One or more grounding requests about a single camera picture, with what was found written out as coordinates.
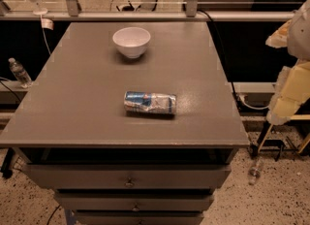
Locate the plastic bottle on floor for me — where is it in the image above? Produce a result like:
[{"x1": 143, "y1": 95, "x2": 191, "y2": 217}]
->
[{"x1": 248, "y1": 159, "x2": 263, "y2": 185}]

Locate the white cable with tag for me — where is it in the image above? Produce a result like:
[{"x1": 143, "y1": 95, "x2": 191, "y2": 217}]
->
[{"x1": 39, "y1": 14, "x2": 54, "y2": 56}]

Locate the grey drawer cabinet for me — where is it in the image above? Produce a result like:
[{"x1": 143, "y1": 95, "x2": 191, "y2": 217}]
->
[{"x1": 1, "y1": 22, "x2": 248, "y2": 225}]

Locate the drawer knob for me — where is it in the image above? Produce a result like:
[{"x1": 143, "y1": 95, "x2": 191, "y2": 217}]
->
[
  {"x1": 124, "y1": 177, "x2": 135, "y2": 188},
  {"x1": 132, "y1": 205, "x2": 140, "y2": 212}
]

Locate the yellow black stand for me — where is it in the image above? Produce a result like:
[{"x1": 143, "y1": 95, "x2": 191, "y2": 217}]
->
[{"x1": 249, "y1": 121, "x2": 310, "y2": 161}]

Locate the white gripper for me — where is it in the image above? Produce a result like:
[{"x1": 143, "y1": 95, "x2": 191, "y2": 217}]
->
[{"x1": 265, "y1": 0, "x2": 310, "y2": 125}]

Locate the plastic water bottle on ledge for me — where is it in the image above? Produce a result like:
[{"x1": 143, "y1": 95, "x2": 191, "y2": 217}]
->
[{"x1": 9, "y1": 58, "x2": 32, "y2": 88}]

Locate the crushed red bull can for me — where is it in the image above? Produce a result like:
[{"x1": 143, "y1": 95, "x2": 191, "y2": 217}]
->
[{"x1": 124, "y1": 91, "x2": 176, "y2": 115}]

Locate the white bowl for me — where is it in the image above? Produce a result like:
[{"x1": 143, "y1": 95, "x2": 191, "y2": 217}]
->
[{"x1": 112, "y1": 27, "x2": 151, "y2": 59}]

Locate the top drawer knob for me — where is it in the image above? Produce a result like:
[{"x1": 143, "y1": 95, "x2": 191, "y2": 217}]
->
[{"x1": 124, "y1": 177, "x2": 135, "y2": 188}]

